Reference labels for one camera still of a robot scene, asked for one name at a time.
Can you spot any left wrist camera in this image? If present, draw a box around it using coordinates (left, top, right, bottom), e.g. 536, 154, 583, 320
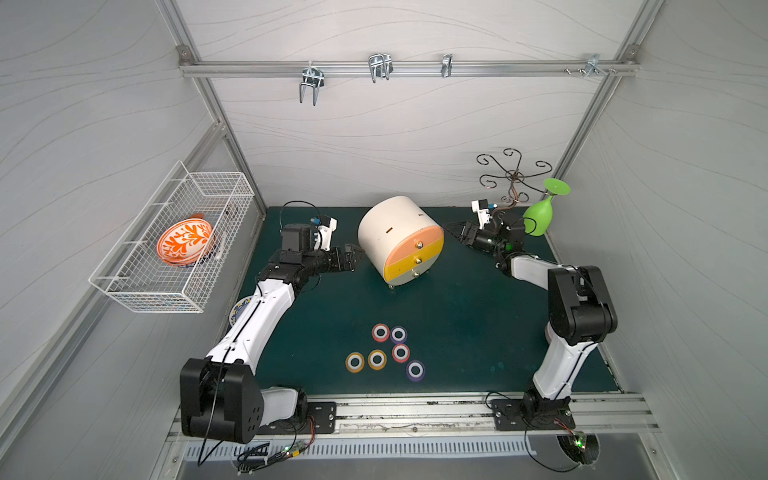
311, 215, 337, 251

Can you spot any orange tape roll right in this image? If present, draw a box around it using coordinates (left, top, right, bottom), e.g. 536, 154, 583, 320
367, 349, 388, 371

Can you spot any orange tape roll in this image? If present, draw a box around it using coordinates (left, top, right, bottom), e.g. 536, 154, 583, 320
345, 352, 366, 373
367, 349, 388, 371

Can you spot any green plastic goblet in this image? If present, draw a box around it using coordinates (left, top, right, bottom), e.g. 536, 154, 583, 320
522, 178, 571, 237

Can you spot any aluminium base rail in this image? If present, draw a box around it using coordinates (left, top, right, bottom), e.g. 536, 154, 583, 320
167, 392, 661, 445

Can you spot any purple tape roll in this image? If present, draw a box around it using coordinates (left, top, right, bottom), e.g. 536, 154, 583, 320
406, 360, 425, 382
390, 326, 408, 344

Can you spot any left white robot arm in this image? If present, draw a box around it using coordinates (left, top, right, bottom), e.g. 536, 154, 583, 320
180, 215, 363, 444

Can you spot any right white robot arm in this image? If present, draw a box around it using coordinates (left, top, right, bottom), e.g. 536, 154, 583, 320
446, 221, 618, 423

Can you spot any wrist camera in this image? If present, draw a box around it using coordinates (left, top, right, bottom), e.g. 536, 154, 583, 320
471, 199, 493, 229
311, 215, 337, 251

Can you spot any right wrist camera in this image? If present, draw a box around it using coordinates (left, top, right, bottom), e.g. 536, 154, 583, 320
471, 199, 493, 229

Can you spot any aluminium top rail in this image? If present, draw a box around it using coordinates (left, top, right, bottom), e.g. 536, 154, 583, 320
179, 59, 640, 80

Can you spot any red tape roll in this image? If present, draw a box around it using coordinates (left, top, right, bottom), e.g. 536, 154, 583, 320
371, 323, 391, 343
392, 343, 410, 363

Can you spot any orange tape roll left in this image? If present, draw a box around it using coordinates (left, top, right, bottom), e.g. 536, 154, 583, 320
345, 352, 366, 373

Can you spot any metal hook right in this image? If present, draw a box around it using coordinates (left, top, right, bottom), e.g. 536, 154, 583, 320
564, 54, 612, 78

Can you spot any brown metal cup stand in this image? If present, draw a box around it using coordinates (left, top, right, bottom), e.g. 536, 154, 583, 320
475, 147, 554, 207

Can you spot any white wire basket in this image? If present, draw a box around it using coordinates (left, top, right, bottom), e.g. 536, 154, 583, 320
89, 161, 254, 314

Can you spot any metal hook left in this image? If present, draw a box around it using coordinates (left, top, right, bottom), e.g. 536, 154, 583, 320
299, 66, 325, 106

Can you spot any cream round drawer cabinet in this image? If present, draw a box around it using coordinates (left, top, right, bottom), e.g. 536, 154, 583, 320
358, 196, 444, 289

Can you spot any metal hook small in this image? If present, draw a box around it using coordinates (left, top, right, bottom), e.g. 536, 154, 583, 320
441, 53, 453, 78

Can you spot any orange patterned plate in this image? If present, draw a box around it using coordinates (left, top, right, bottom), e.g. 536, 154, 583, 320
156, 216, 214, 267

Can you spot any metal hook middle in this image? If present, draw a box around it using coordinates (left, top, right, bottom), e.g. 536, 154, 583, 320
368, 53, 394, 83

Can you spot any blue patterned cup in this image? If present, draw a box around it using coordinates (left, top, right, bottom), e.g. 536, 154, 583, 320
228, 295, 253, 328

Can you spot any yellow drawer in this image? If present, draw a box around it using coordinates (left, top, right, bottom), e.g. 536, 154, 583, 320
383, 237, 444, 286

